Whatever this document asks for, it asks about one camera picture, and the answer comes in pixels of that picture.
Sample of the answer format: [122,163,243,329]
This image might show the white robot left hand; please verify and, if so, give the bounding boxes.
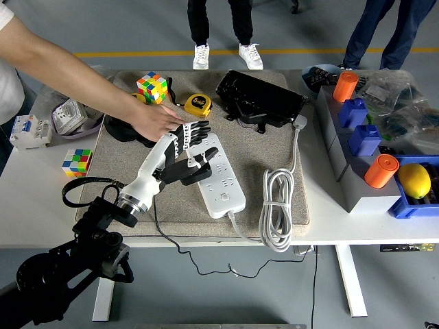
[119,119,220,206]

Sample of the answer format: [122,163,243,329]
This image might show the person's hand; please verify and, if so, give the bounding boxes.
[132,104,188,142]

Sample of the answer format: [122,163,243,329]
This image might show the black plug adapter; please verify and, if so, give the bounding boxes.
[185,160,213,186]

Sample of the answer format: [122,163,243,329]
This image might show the thin black plug cord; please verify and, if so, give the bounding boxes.
[152,197,312,278]

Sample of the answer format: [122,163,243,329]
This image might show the white power strip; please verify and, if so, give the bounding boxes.
[190,132,247,219]

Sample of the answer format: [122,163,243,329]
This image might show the large colourful puzzle cube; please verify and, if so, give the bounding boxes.
[137,71,169,104]

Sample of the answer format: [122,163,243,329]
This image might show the black folded cloth bag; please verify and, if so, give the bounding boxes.
[103,114,157,148]

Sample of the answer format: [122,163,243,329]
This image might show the yellow tape measure round label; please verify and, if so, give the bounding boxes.
[167,77,213,119]

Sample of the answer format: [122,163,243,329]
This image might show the clear bag of metal parts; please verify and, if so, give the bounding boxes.
[39,64,116,107]

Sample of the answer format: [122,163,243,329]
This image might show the small colourful puzzle cube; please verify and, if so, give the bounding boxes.
[62,148,93,178]

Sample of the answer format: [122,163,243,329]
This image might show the black table control panel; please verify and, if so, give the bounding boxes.
[379,243,436,254]

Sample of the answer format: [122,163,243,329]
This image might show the white table leg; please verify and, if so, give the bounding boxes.
[334,245,368,318]
[91,277,116,323]

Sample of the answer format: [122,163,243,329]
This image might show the grey-brown mat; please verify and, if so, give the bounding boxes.
[74,70,310,239]

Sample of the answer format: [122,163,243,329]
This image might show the glossy black device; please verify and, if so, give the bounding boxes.
[215,70,309,134]

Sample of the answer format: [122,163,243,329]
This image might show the blue plastic bin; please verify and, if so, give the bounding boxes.
[388,154,439,219]

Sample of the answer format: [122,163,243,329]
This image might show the white circuit breaker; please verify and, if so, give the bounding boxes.
[9,114,53,151]

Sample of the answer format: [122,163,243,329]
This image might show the person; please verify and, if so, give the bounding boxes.
[337,0,439,71]
[0,0,35,175]
[187,0,264,71]

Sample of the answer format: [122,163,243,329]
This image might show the yellow lemon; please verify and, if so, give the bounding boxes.
[397,162,432,199]

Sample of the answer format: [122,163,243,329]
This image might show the light blue bowl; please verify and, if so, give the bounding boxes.
[300,64,344,97]

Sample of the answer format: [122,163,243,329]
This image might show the orange cylinder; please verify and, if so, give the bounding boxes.
[333,71,359,103]
[364,154,401,189]

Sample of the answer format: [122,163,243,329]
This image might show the dark circuit boards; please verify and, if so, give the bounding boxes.
[305,67,339,93]

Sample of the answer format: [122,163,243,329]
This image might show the clear bag of components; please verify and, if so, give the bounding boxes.
[355,68,431,116]
[377,101,439,157]

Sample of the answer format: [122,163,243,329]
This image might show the blue plastic block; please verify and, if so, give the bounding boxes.
[348,124,382,158]
[338,97,368,131]

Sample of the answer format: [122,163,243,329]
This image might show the white wall socket module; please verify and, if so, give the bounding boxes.
[53,99,88,135]
[84,106,104,126]

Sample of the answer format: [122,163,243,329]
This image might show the black hanging cable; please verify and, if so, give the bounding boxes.
[310,245,318,329]

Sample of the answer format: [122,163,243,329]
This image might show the white power strip cable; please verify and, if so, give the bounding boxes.
[226,114,309,254]

